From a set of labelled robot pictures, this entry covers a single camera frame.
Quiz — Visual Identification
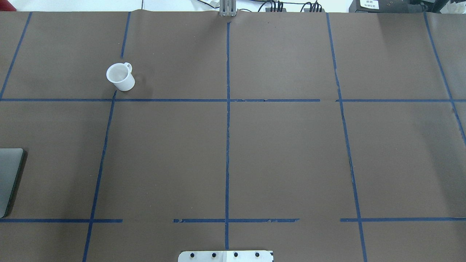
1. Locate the white plastic cup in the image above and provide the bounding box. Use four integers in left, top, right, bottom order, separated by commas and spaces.
106, 62, 135, 92

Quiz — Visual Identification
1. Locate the silver closed laptop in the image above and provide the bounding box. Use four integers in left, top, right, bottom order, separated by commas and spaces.
0, 148, 24, 218

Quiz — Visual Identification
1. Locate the brown paper table cover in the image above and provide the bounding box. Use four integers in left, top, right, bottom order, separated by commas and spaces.
1, 10, 465, 262

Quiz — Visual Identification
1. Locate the black usb hub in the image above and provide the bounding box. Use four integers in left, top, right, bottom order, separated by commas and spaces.
260, 0, 286, 13
300, 0, 325, 13

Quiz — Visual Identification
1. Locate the black desktop computer box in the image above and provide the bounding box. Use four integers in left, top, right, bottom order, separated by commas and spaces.
348, 0, 426, 13

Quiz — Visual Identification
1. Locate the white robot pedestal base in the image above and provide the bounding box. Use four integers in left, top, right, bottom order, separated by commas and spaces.
178, 250, 274, 262

